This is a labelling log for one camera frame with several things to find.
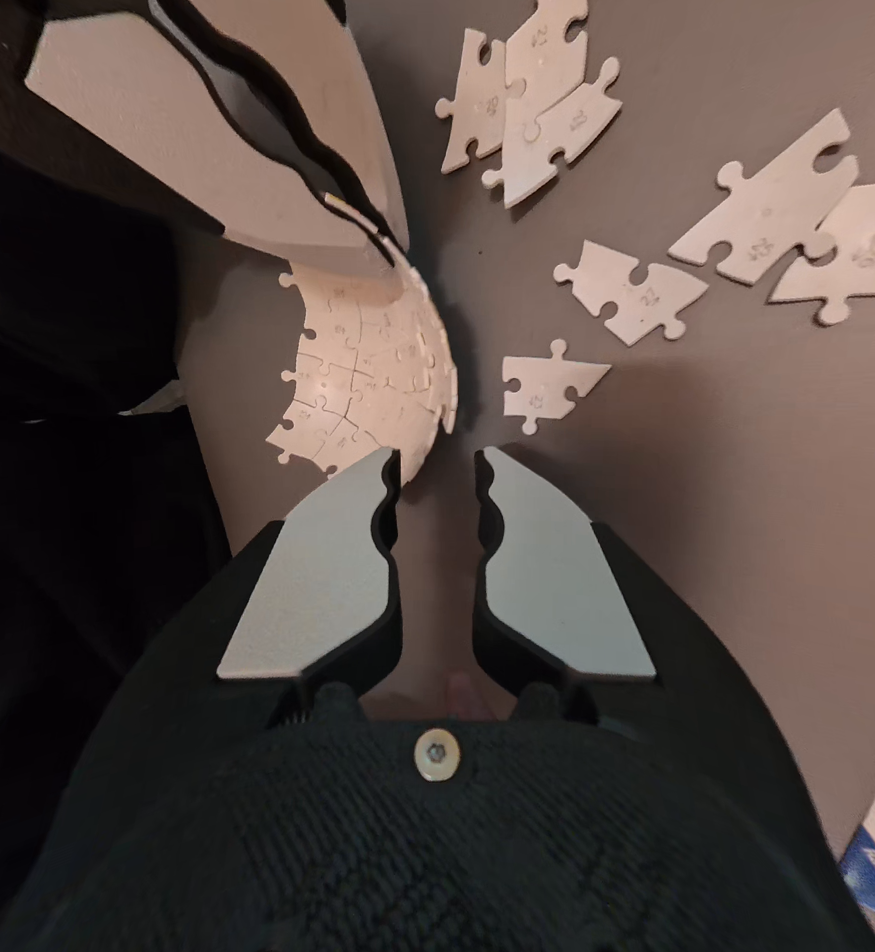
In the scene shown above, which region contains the partly built white puzzle ball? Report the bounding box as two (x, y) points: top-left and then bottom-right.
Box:
(264, 249), (460, 489)

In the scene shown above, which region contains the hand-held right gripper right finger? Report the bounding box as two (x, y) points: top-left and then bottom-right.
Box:
(472, 446), (658, 702)

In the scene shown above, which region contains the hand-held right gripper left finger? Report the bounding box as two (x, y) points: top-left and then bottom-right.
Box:
(215, 447), (405, 702)

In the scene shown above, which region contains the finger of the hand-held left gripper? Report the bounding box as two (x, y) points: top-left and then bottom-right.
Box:
(23, 9), (397, 272)
(151, 0), (412, 254)

